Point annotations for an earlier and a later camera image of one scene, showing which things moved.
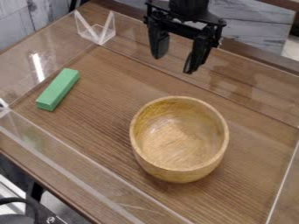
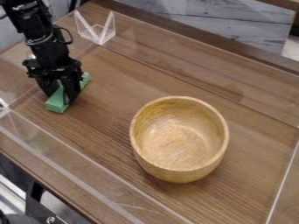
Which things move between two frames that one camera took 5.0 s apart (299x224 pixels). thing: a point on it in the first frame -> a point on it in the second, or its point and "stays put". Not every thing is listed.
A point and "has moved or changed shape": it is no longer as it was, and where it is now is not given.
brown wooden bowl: x=179 y=136 stays put
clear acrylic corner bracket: x=96 y=33 stays put
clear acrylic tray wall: x=98 y=194 stays put
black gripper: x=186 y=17 -> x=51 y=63
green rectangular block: x=58 y=88 has moved or changed shape
